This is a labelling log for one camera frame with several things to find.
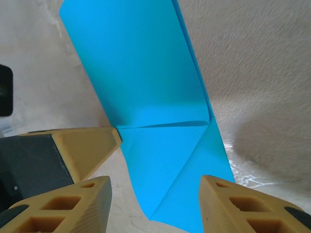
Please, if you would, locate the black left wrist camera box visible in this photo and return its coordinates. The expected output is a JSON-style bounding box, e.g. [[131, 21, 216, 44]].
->
[[0, 64, 14, 117]]

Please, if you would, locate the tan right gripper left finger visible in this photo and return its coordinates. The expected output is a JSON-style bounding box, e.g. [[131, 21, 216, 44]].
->
[[0, 175, 113, 233]]

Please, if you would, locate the blue square paper sheet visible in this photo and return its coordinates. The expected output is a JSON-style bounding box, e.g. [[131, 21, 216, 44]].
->
[[59, 0, 236, 233]]

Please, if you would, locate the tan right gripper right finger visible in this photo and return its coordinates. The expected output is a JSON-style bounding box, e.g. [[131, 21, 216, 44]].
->
[[198, 174, 311, 233]]

